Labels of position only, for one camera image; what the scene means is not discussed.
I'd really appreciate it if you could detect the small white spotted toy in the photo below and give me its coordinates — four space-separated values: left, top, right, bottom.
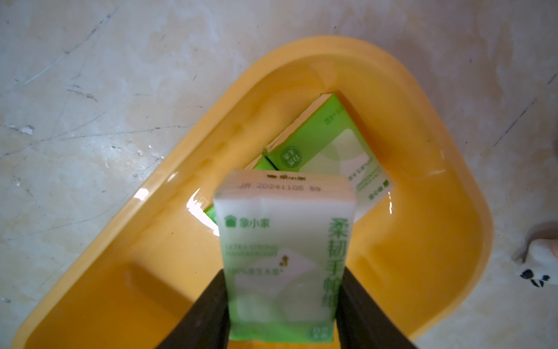
519 238 557 288

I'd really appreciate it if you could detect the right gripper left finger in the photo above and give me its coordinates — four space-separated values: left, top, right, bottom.
157 270 230 349

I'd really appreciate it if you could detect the yellow plastic storage box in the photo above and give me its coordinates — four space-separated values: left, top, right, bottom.
12 36 493 348

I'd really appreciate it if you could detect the green tissue pack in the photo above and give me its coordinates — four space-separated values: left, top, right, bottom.
203 154 277 224
216 170 357 344
263 93 394 220

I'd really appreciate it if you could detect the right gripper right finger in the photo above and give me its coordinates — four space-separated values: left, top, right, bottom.
336 268 416 349

